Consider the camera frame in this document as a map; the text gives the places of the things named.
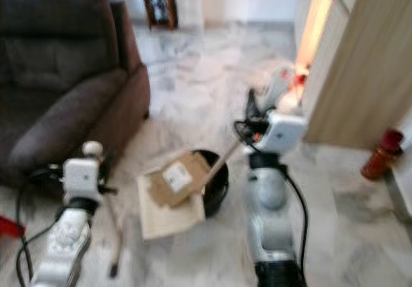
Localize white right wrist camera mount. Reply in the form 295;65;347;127
258;109;309;154

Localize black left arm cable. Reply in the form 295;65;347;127
14;167;70;287

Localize dark wood cabinet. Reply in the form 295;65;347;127
139;0;180;31

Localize brown cardboard box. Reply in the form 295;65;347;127
149;151;212;208

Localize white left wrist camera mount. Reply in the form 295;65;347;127
62;157;102;201

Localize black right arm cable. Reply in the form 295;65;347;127
279;163;310;281

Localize tall light wood cupboard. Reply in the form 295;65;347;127
292;0;412;150

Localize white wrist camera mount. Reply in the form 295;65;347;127
258;109;309;154
62;157;102;201

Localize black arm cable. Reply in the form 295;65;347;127
279;163;310;281
14;167;70;287

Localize small red orange object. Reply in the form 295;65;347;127
289;68;310;89

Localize red plastic object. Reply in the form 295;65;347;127
0;216;21;240

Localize dark brown sofa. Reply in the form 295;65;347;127
0;0;153;189

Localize red brown bottle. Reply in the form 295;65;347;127
360;127;406;182

